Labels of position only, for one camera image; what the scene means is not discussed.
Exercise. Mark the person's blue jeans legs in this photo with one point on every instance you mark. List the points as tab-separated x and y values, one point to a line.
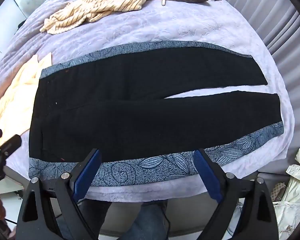
147	220

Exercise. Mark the cream striped garment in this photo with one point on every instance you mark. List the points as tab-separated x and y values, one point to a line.
102	5

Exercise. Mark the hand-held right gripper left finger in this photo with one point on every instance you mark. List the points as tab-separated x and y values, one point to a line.
88	172

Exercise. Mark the lavender blanket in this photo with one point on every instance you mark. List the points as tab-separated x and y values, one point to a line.
190	25

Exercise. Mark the checkered brown bag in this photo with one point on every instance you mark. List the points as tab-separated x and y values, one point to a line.
278	190

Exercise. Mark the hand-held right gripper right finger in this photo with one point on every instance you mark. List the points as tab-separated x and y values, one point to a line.
206	173

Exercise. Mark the plain cream garment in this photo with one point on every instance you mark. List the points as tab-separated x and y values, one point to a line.
20	87

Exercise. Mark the black pants with floral trim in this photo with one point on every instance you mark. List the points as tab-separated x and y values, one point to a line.
140	117

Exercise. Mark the grey pleated curtain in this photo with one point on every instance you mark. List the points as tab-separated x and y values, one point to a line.
277	30

